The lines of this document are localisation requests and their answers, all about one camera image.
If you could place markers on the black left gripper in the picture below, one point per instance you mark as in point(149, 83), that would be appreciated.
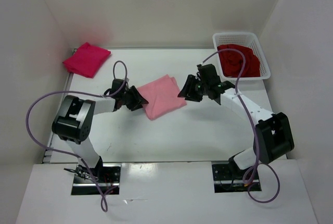
point(132, 98)

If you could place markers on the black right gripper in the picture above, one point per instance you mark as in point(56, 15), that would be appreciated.
point(196, 87)

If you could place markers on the light pink t shirt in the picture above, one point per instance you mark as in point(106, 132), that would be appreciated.
point(162, 97)

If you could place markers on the dark red t shirt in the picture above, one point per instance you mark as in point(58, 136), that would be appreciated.
point(232, 62)

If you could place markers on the magenta t shirt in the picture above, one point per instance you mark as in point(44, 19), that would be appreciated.
point(87, 60)

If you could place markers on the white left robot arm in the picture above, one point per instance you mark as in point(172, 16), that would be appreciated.
point(74, 119)

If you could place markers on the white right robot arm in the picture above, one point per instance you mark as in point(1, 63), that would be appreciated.
point(272, 132)

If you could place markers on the white plastic basket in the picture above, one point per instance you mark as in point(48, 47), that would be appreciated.
point(246, 39)

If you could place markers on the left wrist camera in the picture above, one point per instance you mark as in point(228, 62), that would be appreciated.
point(118, 84)

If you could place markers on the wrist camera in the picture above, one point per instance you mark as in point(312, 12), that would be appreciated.
point(208, 74)
point(118, 84)

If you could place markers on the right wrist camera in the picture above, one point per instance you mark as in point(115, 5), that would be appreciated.
point(208, 74)

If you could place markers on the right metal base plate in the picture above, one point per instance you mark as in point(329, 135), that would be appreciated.
point(223, 179)

